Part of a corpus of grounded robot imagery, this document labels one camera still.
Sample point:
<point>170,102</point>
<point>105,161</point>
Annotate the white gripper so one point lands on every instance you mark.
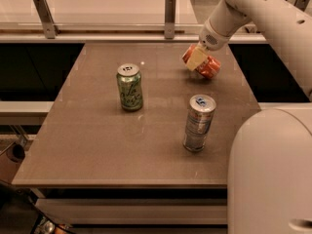
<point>213,38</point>

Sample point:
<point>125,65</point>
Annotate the red coke can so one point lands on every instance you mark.
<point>209,68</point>

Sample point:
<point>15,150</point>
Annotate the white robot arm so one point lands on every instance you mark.
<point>269,181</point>

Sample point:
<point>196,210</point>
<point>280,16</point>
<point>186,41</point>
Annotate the silver slim energy drink can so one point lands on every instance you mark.
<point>201,112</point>

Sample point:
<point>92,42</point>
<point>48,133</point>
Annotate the green LaCroix can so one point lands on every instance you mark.
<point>129,86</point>

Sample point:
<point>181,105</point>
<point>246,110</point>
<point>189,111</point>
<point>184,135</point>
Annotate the grey drawer front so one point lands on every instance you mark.
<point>134,211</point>

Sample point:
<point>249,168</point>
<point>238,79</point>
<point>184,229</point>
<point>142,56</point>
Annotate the middle metal rail bracket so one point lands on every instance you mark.
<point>170,19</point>

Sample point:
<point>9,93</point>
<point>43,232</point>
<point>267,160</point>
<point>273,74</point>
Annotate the metal rail bracket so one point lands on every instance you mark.
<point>301,4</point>
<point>170,19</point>
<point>49,28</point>

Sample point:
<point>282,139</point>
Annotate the right metal rail bracket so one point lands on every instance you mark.
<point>301,4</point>

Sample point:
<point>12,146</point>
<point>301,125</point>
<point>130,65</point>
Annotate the left metal rail bracket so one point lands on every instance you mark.
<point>49,28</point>

